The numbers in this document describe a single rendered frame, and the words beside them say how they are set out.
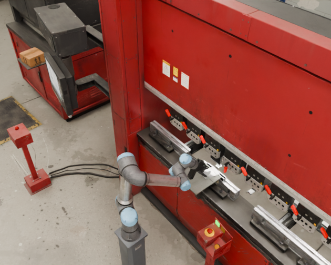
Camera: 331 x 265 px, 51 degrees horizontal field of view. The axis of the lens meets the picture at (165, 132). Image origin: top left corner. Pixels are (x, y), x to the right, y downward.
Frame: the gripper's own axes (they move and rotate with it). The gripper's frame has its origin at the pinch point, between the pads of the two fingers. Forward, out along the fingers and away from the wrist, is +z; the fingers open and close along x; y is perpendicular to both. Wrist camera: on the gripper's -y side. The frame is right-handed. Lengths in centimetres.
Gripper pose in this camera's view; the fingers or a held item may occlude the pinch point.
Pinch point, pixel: (205, 174)
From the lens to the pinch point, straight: 271.4
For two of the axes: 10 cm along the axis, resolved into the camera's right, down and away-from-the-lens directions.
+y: 6.8, -7.2, -1.5
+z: 5.5, 3.7, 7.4
